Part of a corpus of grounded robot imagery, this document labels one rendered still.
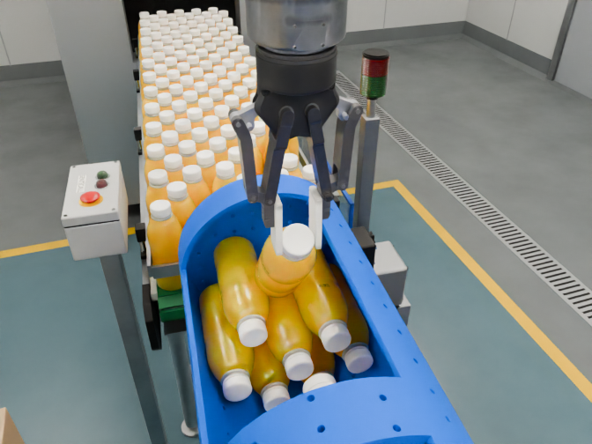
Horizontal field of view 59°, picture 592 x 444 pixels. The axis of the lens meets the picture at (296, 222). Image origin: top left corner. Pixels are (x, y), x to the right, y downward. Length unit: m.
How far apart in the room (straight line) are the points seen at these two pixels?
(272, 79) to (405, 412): 0.32
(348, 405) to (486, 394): 1.67
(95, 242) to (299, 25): 0.71
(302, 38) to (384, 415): 0.34
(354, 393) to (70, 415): 1.71
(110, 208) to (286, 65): 0.63
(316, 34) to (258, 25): 0.05
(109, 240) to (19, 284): 1.72
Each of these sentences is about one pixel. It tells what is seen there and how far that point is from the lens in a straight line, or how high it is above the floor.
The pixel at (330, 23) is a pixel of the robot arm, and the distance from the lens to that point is 0.47.
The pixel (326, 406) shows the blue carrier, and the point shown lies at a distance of 0.51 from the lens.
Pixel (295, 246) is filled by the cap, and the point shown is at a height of 1.28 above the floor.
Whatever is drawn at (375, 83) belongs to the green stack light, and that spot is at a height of 1.20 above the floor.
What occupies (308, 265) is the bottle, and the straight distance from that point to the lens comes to 0.64.
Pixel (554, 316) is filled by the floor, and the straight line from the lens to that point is 2.56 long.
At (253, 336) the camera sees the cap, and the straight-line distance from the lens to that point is 0.74.
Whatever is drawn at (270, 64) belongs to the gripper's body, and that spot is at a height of 1.49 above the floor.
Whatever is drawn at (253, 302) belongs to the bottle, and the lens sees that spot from 0.75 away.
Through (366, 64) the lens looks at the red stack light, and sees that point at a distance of 1.28.
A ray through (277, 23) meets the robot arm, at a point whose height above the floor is 1.53.
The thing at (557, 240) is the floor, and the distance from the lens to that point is 3.02.
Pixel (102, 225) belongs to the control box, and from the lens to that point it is 1.04.
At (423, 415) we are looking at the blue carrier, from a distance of 0.53.
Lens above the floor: 1.65
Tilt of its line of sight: 35 degrees down
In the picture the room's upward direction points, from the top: straight up
